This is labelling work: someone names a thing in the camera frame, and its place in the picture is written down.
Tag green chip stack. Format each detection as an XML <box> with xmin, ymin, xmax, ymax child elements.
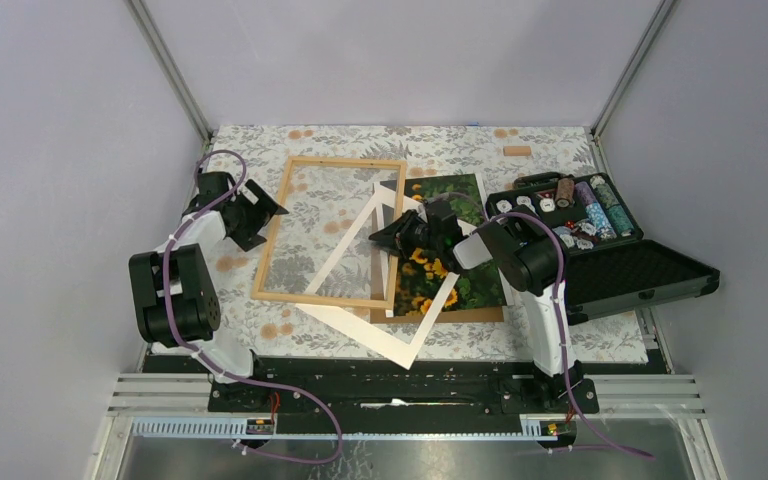
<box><xmin>590</xmin><ymin>175</ymin><xmax>635</xmax><ymax>237</ymax></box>

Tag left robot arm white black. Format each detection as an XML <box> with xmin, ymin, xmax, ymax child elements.
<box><xmin>128</xmin><ymin>172</ymin><xmax>287</xmax><ymax>411</ymax></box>

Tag wooden picture frame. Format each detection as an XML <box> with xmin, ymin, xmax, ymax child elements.
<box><xmin>252</xmin><ymin>156</ymin><xmax>407</xmax><ymax>310</ymax></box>

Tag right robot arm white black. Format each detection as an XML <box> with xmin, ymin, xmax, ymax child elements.
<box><xmin>369</xmin><ymin>200</ymin><xmax>587</xmax><ymax>417</ymax></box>

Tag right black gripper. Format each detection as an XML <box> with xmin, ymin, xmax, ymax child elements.
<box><xmin>369</xmin><ymin>210</ymin><xmax>443</xmax><ymax>260</ymax></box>

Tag white mat board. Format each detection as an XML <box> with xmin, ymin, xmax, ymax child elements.
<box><xmin>296</xmin><ymin>188</ymin><xmax>459</xmax><ymax>369</ymax></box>

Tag sunflower photo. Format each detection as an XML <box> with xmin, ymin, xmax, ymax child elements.
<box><xmin>393</xmin><ymin>248</ymin><xmax>507</xmax><ymax>316</ymax></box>

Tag floral tablecloth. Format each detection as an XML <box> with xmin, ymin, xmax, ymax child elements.
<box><xmin>206</xmin><ymin>125</ymin><xmax>649</xmax><ymax>365</ymax></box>

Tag brown chip stack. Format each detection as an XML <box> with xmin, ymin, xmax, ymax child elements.
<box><xmin>555</xmin><ymin>177</ymin><xmax>575</xmax><ymax>209</ymax></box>

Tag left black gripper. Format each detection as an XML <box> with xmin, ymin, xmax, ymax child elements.
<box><xmin>225</xmin><ymin>179</ymin><xmax>287</xmax><ymax>250</ymax></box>

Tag blue chip stack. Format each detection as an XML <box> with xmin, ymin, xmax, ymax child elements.
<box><xmin>585</xmin><ymin>202</ymin><xmax>617</xmax><ymax>241</ymax></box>

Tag purple chip stack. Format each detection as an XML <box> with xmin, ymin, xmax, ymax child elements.
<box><xmin>575</xmin><ymin>181</ymin><xmax>598</xmax><ymax>207</ymax></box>

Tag black poker chip case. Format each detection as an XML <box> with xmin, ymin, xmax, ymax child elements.
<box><xmin>485</xmin><ymin>172</ymin><xmax>720</xmax><ymax>325</ymax></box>

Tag small wooden block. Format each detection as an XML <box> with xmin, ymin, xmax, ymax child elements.
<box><xmin>503</xmin><ymin>145</ymin><xmax>532</xmax><ymax>157</ymax></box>

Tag dark green photo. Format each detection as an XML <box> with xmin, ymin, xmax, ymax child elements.
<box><xmin>403</xmin><ymin>173</ymin><xmax>485</xmax><ymax>227</ymax></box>

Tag brown frame backing board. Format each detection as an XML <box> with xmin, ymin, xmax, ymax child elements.
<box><xmin>369</xmin><ymin>251</ymin><xmax>506</xmax><ymax>325</ymax></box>

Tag grey slotted cable duct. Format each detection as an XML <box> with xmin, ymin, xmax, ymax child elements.
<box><xmin>131</xmin><ymin>417</ymin><xmax>559</xmax><ymax>443</ymax></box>

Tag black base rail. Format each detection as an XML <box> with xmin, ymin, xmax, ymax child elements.
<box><xmin>208</xmin><ymin>357</ymin><xmax>600</xmax><ymax>433</ymax></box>

